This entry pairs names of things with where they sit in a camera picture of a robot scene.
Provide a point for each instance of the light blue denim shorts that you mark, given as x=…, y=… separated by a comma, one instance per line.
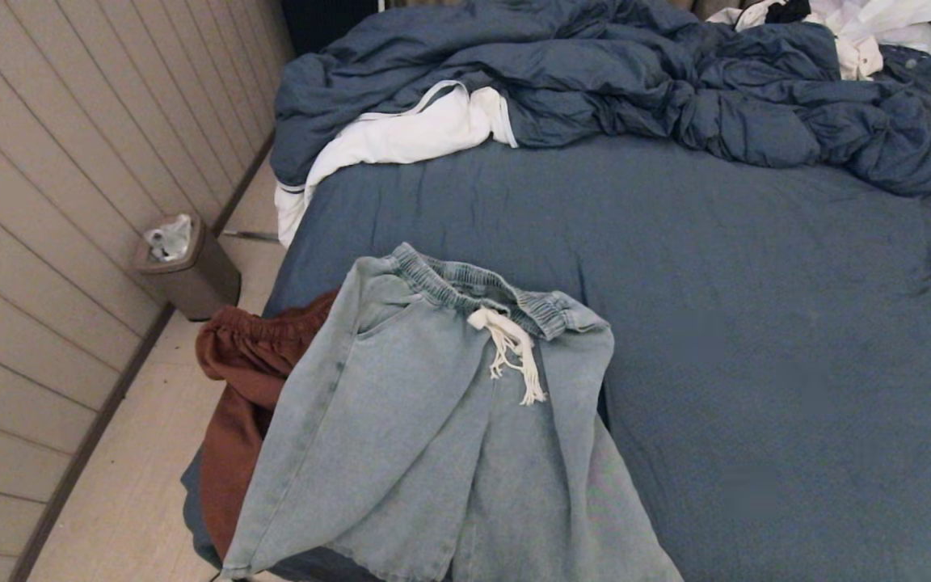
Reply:
x=433, y=453

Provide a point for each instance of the brown shorts with white print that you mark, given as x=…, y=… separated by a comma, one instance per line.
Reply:
x=247, y=356

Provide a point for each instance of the white clothes pile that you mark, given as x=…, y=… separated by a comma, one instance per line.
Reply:
x=878, y=24

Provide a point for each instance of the crumpled blue duvet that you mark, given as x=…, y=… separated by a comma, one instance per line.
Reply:
x=595, y=65

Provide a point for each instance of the brown trash bin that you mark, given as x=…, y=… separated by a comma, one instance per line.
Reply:
x=199, y=283

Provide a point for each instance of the clear plastic bag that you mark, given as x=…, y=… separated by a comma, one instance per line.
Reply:
x=170, y=241

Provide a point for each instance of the black furniture panel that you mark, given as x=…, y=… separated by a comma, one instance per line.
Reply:
x=320, y=20

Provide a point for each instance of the bed with blue sheet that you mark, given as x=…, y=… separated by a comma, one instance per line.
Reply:
x=797, y=364

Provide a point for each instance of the black garment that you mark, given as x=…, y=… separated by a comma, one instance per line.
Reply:
x=789, y=10

